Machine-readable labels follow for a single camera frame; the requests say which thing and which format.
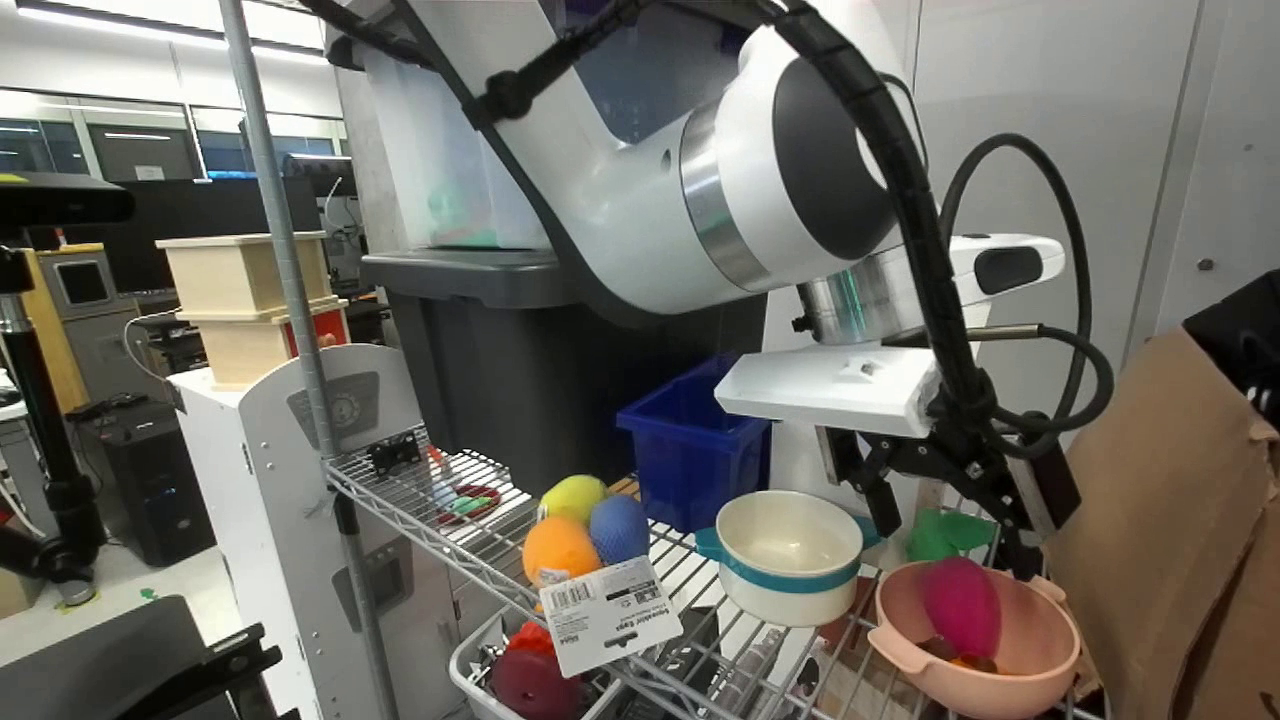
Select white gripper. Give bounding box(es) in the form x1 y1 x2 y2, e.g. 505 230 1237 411
706 340 1087 581

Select pink toy fruit green leaves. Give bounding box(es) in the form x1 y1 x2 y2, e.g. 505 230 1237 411
905 509 1006 669

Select white bowl teal band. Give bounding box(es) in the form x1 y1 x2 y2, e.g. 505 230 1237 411
690 490 884 634

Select peach bowl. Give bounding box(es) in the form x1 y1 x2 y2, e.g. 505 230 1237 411
862 555 1083 720

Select red toy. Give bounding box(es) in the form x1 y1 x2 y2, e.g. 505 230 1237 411
489 615 597 720

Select brown cardboard box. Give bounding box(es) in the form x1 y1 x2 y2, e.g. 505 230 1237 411
1035 324 1280 720

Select blue plastic bin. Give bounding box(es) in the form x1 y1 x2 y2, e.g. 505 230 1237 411
611 351 775 536

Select blue soft ball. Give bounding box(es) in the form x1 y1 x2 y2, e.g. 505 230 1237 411
584 494 651 569

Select white barcode tag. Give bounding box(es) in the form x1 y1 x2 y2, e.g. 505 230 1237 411
536 554 686 681

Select yellow soft ball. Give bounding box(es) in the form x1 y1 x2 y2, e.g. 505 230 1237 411
532 471 611 529

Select orange soft ball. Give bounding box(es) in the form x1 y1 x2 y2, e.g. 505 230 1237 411
518 512 602 592

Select dark gray storage bin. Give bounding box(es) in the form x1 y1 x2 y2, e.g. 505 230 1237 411
358 243 773 497

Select small green red toys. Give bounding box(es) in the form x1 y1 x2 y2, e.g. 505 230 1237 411
418 482 508 529

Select black clip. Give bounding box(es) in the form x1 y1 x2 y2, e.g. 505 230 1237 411
365 433 427 482

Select white cabinet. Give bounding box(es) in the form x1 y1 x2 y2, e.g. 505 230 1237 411
169 340 462 720

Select cream box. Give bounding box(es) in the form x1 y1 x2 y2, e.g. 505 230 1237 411
192 296 351 394
150 230 334 324

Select black computer tower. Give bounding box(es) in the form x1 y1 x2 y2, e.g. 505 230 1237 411
69 395 216 574

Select black case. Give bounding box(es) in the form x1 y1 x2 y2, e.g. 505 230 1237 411
0 592 293 720

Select dark monitor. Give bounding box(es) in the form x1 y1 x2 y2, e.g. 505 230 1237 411
80 119 206 189

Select tan cabinet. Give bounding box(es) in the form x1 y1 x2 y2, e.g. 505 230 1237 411
17 238 111 417

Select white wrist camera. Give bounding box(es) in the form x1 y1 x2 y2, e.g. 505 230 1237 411
947 230 1072 334

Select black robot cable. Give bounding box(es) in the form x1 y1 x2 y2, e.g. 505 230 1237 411
743 0 1114 463

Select metal wire shelf rack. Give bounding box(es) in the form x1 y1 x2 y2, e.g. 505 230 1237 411
216 0 1111 720

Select black camera stand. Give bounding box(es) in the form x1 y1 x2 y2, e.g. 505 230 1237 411
0 238 111 592

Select black bar camera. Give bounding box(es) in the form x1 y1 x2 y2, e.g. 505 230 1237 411
0 174 135 243

